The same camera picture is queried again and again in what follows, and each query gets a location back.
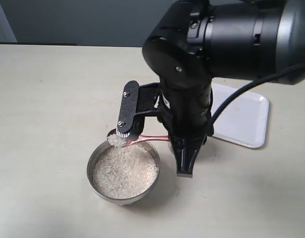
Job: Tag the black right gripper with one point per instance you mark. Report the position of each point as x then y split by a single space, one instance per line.
189 109

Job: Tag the brown wooden spoon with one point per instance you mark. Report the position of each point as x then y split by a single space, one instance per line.
119 142

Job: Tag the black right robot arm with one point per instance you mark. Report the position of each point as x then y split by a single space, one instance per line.
255 40

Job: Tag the steel bowl of rice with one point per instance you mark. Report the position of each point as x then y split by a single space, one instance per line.
123 175

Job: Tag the white plastic tray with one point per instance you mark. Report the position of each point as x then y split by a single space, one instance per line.
244 121

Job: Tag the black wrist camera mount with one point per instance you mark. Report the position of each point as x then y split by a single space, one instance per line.
139 102

